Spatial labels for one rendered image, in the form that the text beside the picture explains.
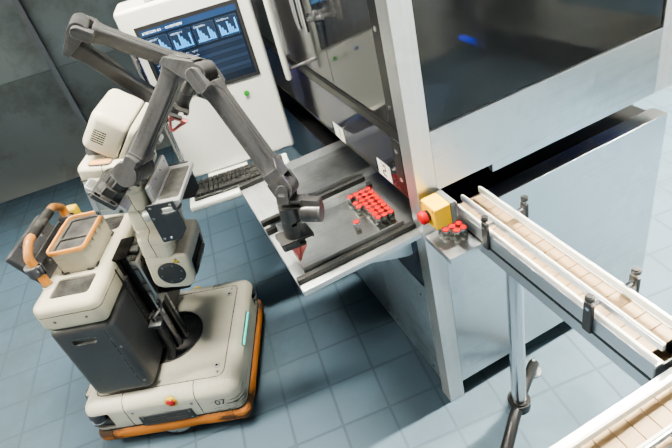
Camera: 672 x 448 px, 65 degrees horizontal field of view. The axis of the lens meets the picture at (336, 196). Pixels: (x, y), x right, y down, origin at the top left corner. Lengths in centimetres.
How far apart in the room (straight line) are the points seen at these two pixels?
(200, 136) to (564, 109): 143
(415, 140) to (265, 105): 101
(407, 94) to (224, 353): 140
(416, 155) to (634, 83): 81
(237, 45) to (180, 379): 136
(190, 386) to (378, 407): 76
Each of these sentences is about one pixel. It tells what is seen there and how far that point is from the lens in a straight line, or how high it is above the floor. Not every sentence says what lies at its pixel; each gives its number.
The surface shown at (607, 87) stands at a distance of 187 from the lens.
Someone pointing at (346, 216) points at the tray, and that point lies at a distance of 175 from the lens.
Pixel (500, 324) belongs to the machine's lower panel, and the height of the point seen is 29.
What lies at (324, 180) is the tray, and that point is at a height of 88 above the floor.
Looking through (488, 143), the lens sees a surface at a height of 109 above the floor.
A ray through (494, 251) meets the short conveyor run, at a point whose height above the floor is 89.
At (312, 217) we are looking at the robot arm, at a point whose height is 107.
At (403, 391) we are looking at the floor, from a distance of 233.
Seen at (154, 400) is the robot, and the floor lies 26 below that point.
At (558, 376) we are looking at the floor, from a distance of 236.
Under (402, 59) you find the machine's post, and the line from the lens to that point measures 133.
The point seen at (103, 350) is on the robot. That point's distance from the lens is 221.
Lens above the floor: 193
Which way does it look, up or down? 35 degrees down
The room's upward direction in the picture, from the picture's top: 15 degrees counter-clockwise
